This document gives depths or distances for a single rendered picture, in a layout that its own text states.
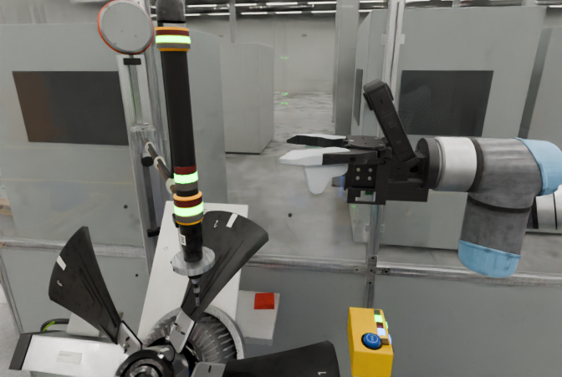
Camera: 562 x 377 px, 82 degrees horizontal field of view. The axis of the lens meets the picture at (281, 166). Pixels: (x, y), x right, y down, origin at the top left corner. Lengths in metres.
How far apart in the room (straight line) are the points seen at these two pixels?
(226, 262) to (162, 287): 0.36
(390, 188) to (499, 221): 0.14
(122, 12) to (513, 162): 1.06
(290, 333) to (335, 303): 0.26
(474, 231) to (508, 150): 0.12
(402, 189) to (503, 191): 0.12
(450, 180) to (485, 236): 0.10
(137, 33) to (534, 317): 1.80
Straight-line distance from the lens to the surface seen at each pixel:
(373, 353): 0.98
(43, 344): 1.05
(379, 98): 0.44
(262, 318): 1.34
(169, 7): 0.48
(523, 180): 0.51
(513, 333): 1.76
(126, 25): 1.18
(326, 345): 0.77
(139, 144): 1.09
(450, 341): 1.71
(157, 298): 1.03
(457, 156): 0.47
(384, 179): 0.45
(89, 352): 0.98
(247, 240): 0.69
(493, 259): 0.54
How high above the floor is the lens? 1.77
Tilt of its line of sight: 17 degrees down
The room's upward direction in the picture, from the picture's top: straight up
